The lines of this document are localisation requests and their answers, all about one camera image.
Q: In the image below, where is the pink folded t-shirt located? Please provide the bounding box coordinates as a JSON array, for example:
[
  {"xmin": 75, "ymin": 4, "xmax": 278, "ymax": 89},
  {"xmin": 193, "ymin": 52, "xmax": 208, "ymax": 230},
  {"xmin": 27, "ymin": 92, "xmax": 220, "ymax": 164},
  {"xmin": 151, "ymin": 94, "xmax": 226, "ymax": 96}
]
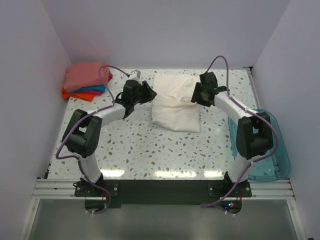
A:
[{"xmin": 63, "ymin": 61, "xmax": 109, "ymax": 93}]

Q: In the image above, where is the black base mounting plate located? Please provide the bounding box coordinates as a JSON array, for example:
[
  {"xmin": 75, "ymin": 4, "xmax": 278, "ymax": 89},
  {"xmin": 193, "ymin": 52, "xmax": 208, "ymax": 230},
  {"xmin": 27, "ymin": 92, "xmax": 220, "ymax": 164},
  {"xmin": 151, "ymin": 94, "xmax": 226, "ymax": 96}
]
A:
[{"xmin": 73, "ymin": 179, "xmax": 252, "ymax": 213}]

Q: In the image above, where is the orange folded t-shirt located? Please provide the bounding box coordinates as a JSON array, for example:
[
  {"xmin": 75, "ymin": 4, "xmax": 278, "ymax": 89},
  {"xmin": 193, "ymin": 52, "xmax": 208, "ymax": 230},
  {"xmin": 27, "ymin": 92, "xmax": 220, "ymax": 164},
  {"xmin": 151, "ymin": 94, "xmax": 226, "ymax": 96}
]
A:
[{"xmin": 61, "ymin": 87, "xmax": 102, "ymax": 102}]

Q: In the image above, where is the aluminium frame rail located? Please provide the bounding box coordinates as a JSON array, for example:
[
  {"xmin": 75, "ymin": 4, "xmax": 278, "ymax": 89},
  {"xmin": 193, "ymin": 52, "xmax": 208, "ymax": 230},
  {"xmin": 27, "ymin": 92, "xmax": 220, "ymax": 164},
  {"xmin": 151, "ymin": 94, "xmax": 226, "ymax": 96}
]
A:
[{"xmin": 31, "ymin": 179, "xmax": 295, "ymax": 200}]

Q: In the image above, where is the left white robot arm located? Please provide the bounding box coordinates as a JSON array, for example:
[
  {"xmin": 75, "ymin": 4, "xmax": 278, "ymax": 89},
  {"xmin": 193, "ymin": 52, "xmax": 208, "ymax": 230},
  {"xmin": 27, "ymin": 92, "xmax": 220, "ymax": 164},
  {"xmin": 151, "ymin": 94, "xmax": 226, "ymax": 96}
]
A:
[{"xmin": 55, "ymin": 80, "xmax": 157, "ymax": 196}]

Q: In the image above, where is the blue folded t-shirt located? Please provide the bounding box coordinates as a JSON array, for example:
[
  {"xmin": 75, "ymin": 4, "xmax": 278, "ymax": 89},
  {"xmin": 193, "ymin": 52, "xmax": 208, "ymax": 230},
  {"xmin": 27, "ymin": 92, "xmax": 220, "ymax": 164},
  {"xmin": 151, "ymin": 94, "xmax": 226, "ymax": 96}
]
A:
[{"xmin": 70, "ymin": 84, "xmax": 106, "ymax": 94}]

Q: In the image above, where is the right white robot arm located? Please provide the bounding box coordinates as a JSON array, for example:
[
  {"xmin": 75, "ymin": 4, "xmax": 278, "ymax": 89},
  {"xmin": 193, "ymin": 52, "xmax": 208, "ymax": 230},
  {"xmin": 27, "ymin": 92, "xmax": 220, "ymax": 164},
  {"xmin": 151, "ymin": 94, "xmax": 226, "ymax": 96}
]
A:
[{"xmin": 191, "ymin": 72, "xmax": 274, "ymax": 197}]

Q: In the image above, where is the white t-shirt with red print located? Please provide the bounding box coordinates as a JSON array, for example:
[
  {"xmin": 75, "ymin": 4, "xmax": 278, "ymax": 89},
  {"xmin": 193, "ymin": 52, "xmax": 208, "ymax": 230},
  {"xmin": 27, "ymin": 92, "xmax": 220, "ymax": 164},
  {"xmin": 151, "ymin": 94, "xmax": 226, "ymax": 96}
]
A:
[{"xmin": 151, "ymin": 73, "xmax": 201, "ymax": 133}]

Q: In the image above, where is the teal translucent plastic bin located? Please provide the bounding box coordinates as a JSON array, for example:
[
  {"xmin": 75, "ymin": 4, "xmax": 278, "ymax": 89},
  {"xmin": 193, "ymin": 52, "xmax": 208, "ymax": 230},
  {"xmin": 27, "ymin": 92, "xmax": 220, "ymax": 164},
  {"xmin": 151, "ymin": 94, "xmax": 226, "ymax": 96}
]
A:
[{"xmin": 228, "ymin": 109, "xmax": 291, "ymax": 182}]

